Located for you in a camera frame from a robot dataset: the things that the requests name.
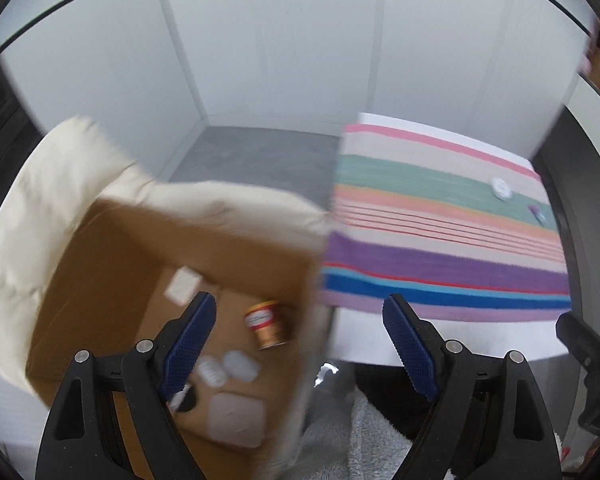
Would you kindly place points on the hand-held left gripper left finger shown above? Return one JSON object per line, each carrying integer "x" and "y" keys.
{"x": 190, "y": 340}

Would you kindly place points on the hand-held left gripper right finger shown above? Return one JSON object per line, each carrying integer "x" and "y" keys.
{"x": 410, "y": 345}

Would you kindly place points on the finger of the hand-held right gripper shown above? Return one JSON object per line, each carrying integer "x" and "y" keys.
{"x": 585, "y": 340}

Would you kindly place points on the peach square compact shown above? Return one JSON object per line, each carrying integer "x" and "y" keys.
{"x": 182, "y": 285}

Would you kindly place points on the black round compact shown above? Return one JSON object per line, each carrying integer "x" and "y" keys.
{"x": 189, "y": 400}

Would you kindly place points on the brown can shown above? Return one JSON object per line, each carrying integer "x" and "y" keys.
{"x": 266, "y": 325}

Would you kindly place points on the clear square container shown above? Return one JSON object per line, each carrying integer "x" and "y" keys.
{"x": 236, "y": 417}

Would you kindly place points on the brown cardboard box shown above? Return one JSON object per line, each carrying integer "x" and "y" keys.
{"x": 130, "y": 270}

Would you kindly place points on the white table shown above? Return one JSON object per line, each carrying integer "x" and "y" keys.
{"x": 370, "y": 337}

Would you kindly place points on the black clothing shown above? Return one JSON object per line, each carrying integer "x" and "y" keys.
{"x": 380, "y": 395}

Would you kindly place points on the small purple tube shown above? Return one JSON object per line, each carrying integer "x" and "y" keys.
{"x": 536, "y": 214}

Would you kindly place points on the striped colourful cloth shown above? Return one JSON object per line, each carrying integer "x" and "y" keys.
{"x": 445, "y": 240}

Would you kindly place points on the grey fleece blanket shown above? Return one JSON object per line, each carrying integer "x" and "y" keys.
{"x": 340, "y": 440}

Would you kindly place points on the white round jar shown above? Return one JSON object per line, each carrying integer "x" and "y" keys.
{"x": 500, "y": 188}

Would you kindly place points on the cream padded chair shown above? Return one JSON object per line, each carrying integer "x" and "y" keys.
{"x": 40, "y": 220}

